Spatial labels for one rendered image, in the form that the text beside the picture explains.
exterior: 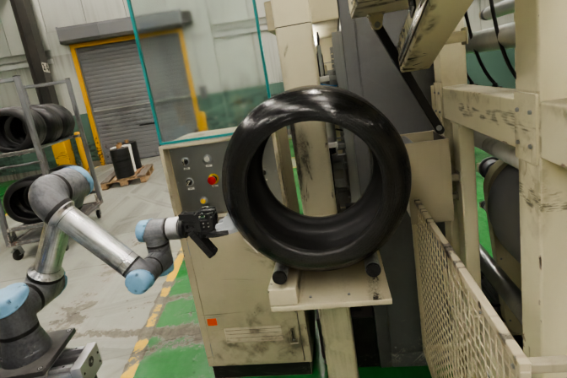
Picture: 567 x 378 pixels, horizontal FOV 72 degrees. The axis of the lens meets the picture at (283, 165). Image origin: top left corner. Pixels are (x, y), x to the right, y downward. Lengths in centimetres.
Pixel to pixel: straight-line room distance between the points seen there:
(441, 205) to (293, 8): 86
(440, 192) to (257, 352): 125
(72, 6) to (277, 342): 1033
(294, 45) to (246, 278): 112
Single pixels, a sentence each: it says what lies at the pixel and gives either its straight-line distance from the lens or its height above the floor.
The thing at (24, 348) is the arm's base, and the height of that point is 77.
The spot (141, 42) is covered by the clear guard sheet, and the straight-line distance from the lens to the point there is 189.
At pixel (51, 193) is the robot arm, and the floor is 126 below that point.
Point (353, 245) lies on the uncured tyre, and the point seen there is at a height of 99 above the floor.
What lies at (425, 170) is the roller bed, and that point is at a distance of 143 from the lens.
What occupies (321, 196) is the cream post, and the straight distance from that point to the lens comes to 149.
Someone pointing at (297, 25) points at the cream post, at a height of 165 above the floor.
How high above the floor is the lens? 148
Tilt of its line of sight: 12 degrees down
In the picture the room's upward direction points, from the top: 9 degrees counter-clockwise
